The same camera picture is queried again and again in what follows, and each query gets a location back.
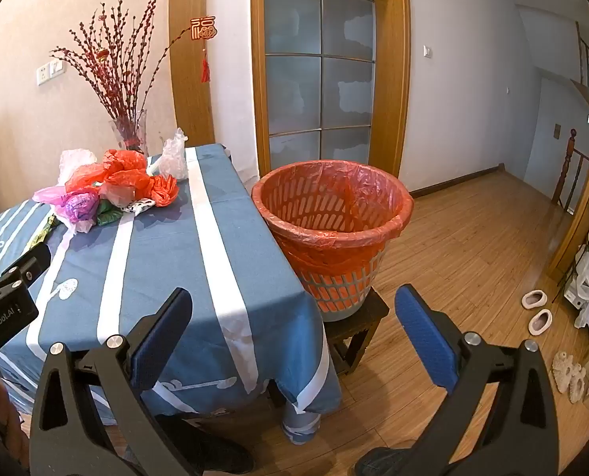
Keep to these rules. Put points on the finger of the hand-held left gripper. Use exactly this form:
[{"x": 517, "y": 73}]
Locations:
[{"x": 37, "y": 259}]

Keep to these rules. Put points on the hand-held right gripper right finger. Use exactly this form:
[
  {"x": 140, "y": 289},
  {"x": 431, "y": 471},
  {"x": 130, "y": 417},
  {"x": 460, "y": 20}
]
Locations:
[{"x": 426, "y": 337}]

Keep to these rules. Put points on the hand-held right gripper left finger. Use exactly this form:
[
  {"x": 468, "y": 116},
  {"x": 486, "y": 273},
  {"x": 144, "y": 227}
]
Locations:
[{"x": 160, "y": 337}]

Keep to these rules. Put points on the yellow-green foil wrapper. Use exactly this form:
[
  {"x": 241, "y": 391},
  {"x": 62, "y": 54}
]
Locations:
[{"x": 49, "y": 226}]

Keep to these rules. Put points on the pink plastic bag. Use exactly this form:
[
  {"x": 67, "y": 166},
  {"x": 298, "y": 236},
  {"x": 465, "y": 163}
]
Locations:
[{"x": 51, "y": 194}]

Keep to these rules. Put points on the purple plastic bag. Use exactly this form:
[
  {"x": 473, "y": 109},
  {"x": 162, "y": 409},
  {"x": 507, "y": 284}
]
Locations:
[{"x": 81, "y": 207}]

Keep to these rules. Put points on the grey plastic waste basket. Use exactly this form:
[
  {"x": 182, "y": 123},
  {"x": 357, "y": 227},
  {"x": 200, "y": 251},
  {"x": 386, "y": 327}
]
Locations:
[{"x": 339, "y": 297}]

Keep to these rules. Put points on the white plastic bag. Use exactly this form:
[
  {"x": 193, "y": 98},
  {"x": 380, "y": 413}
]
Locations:
[
  {"x": 587, "y": 267},
  {"x": 76, "y": 161}
]

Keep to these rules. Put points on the black dotted white wrapper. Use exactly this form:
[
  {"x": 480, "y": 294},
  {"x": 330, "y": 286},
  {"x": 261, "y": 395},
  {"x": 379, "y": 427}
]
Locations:
[{"x": 141, "y": 206}]

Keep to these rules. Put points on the orange plastic bin liner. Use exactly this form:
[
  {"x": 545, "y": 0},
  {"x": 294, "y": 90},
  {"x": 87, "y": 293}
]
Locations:
[{"x": 334, "y": 253}]

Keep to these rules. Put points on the large red plastic bag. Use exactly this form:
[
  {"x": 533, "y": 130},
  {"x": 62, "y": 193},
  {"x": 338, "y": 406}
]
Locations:
[{"x": 126, "y": 163}]

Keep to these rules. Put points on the dark wooden stool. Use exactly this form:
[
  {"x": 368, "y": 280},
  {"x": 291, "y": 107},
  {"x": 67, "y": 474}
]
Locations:
[{"x": 369, "y": 315}]

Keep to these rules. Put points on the green foil wrapper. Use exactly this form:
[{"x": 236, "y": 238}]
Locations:
[{"x": 107, "y": 214}]

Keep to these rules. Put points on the blue striped tablecloth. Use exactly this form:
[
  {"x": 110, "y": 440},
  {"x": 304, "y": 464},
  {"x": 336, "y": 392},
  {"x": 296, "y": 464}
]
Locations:
[{"x": 175, "y": 238}]

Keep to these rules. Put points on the pale pink slipper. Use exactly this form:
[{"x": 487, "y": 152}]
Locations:
[
  {"x": 534, "y": 299},
  {"x": 541, "y": 321}
]

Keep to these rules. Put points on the person's black shoe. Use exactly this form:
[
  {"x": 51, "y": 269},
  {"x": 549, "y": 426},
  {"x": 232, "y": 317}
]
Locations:
[
  {"x": 230, "y": 456},
  {"x": 383, "y": 463}
]

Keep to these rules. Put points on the fluffy white slipper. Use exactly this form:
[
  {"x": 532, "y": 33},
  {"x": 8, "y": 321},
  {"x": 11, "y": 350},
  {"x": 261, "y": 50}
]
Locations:
[
  {"x": 578, "y": 384},
  {"x": 562, "y": 372}
]

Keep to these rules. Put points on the glass vase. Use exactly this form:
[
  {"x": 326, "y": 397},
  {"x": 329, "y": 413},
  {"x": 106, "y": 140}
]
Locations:
[{"x": 126, "y": 134}]

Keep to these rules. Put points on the clear plastic bag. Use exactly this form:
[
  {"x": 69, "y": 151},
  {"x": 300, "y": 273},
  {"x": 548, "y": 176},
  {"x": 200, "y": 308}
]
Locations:
[{"x": 173, "y": 158}]

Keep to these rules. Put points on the hanging white plastic bag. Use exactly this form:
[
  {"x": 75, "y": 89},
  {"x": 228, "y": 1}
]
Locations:
[{"x": 587, "y": 267}]

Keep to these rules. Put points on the red berry branches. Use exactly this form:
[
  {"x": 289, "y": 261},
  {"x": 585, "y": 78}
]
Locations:
[{"x": 111, "y": 74}]

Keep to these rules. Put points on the frosted glass sliding door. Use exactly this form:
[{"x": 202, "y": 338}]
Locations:
[{"x": 319, "y": 74}]

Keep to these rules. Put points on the red knot ornament with tassel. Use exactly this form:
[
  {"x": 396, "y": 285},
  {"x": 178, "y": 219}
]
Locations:
[{"x": 203, "y": 27}]

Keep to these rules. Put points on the white wall socket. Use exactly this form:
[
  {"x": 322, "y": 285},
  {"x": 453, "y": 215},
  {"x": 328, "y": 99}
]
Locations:
[{"x": 43, "y": 75}]

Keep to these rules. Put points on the white wall switch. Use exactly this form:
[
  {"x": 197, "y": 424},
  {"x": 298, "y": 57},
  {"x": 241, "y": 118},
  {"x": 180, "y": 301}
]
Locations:
[{"x": 56, "y": 68}]

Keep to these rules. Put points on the wooden partition frame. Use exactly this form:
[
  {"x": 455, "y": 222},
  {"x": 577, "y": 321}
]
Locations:
[{"x": 579, "y": 198}]

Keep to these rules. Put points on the wooden stair post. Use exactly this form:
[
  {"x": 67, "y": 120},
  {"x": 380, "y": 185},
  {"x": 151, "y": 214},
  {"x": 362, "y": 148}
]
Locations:
[{"x": 565, "y": 168}]

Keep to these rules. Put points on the wooden wall trim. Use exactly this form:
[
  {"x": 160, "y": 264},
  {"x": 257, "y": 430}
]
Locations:
[{"x": 190, "y": 59}]

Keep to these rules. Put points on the wooden door frame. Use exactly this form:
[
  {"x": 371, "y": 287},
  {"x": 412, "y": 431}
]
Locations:
[{"x": 391, "y": 84}]

